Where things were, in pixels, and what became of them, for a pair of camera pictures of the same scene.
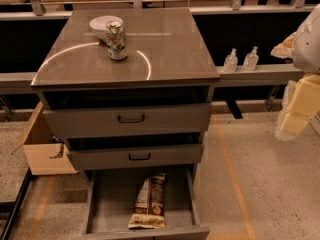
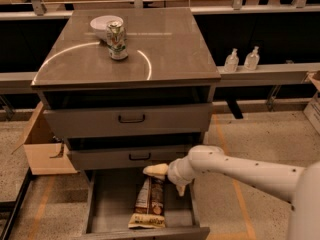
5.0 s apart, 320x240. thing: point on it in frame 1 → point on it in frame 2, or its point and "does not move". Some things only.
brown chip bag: [149, 206] does not move
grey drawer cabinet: [146, 112] does not move
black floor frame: [14, 206] does not move
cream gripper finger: [285, 49] → [157, 170]
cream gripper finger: [291, 126] → [181, 189]
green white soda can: [116, 40] does not move
